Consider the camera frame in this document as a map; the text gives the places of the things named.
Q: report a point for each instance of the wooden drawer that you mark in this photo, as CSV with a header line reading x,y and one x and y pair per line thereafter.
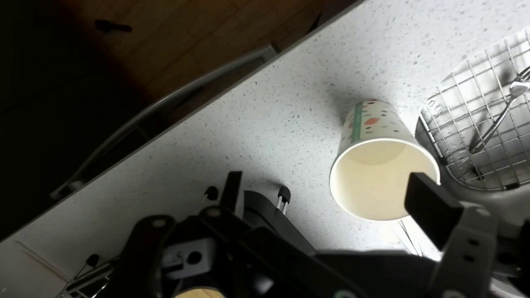
x,y
174,45

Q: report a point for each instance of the patterned paper cup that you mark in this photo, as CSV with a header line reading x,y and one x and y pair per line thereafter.
x,y
374,186

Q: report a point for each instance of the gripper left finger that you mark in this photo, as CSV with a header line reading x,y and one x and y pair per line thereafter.
x,y
145,256

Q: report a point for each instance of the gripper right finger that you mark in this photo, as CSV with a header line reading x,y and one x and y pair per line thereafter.
x,y
430,207

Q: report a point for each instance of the silver fork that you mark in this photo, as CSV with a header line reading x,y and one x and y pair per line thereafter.
x,y
495,124

